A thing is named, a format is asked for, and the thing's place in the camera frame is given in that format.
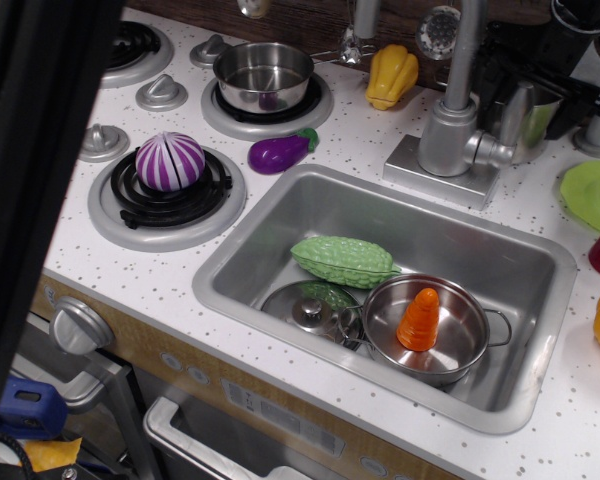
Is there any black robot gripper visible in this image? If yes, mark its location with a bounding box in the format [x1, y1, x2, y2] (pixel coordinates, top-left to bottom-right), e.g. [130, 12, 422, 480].
[473, 12, 600, 140]

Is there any silver faucet lever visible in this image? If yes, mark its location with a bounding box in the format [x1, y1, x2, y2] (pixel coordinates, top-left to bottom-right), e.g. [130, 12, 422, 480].
[463, 80, 534, 169]

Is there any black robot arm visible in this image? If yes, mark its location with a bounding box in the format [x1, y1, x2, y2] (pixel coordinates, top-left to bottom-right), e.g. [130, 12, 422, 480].
[473, 1, 600, 140]

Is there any steel cup behind faucet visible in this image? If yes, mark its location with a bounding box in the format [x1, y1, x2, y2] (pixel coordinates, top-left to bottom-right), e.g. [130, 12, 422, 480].
[513, 86, 562, 164]

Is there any silver toy faucet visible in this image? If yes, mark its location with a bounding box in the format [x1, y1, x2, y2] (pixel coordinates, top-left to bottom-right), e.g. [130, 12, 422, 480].
[382, 0, 537, 210]

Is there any green plastic plate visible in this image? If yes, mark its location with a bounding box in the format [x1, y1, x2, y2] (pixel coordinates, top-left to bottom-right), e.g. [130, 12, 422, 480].
[560, 160, 600, 232]

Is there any hanging steel skimmer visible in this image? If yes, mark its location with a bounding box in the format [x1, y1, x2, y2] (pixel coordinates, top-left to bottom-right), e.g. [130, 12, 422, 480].
[415, 5, 461, 61]

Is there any yellow bell pepper toy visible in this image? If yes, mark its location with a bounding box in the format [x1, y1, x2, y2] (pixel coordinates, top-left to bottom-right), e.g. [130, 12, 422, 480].
[365, 44, 419, 111]

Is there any hanging clear utensil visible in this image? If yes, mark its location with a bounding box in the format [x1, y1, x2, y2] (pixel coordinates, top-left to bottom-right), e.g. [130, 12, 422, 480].
[337, 25, 377, 66]

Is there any back right stove burner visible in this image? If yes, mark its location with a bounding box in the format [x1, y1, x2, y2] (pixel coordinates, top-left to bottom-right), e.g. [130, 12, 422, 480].
[200, 74, 334, 141]

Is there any stove burner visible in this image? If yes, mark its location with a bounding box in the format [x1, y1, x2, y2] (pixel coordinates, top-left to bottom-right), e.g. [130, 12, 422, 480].
[100, 20, 174, 89]
[88, 148, 246, 253]
[200, 74, 334, 141]

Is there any green bitter melon toy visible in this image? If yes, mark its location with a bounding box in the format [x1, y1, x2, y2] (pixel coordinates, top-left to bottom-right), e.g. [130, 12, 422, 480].
[290, 236, 401, 289]

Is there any steel pot in sink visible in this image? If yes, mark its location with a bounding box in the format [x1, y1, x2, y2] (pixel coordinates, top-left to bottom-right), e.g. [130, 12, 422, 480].
[339, 273, 513, 387]

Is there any orange carrot toy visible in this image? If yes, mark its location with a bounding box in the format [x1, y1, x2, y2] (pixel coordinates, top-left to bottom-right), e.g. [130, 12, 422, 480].
[396, 288, 440, 352]

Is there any purple eggplant toy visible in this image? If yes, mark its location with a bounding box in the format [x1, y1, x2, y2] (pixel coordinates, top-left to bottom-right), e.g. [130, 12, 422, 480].
[247, 128, 319, 175]

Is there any steel pot on burner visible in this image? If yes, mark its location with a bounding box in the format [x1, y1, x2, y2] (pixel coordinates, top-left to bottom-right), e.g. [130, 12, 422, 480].
[212, 42, 332, 115]

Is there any steel pot lid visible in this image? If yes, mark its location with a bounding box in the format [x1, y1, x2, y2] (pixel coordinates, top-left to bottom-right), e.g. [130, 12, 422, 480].
[261, 280, 365, 350]

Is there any hanging steel spoon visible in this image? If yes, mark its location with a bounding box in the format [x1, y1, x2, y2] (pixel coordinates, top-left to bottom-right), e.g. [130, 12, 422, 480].
[237, 0, 272, 19]

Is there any silver toy sink basin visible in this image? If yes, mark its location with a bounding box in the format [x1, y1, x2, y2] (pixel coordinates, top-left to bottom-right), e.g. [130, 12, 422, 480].
[192, 165, 576, 434]

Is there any silver stove knob back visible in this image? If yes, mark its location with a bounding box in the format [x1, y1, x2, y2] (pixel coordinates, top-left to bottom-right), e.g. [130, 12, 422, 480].
[189, 34, 230, 69]

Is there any silver stove knob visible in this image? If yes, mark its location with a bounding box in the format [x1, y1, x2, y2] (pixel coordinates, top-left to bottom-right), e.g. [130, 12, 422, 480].
[78, 123, 130, 163]
[135, 74, 188, 112]
[189, 34, 230, 69]

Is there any silver stove knob middle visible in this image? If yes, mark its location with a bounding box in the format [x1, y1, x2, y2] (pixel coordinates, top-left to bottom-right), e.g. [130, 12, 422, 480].
[135, 74, 188, 112]

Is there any purple white onion toy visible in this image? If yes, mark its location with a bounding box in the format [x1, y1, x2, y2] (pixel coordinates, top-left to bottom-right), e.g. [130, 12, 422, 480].
[135, 132, 206, 193]

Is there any back left stove burner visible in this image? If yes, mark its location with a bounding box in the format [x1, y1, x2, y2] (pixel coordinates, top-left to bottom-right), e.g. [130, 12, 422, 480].
[100, 20, 174, 89]

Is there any front right stove burner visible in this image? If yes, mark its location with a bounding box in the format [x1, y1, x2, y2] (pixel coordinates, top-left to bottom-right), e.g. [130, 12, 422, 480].
[88, 148, 246, 253]

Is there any silver stove knob lower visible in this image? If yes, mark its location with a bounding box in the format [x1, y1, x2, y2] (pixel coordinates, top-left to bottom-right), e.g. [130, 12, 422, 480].
[78, 123, 130, 163]

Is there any silver oven door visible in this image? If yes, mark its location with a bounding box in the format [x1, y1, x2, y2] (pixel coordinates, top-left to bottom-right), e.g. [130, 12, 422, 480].
[143, 396, 339, 479]

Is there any black foreground pole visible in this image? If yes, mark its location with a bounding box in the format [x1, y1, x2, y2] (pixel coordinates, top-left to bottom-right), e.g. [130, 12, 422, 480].
[0, 1, 123, 398]

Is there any silver oven dial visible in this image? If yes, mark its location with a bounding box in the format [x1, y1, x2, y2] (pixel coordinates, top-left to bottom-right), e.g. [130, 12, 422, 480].
[49, 296, 115, 356]

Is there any blue clamp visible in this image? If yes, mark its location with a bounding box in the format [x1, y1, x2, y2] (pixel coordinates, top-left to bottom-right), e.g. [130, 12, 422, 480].
[0, 376, 68, 440]

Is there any yellow cloth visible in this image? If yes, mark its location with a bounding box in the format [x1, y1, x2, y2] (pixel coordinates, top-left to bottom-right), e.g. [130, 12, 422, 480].
[21, 437, 82, 473]

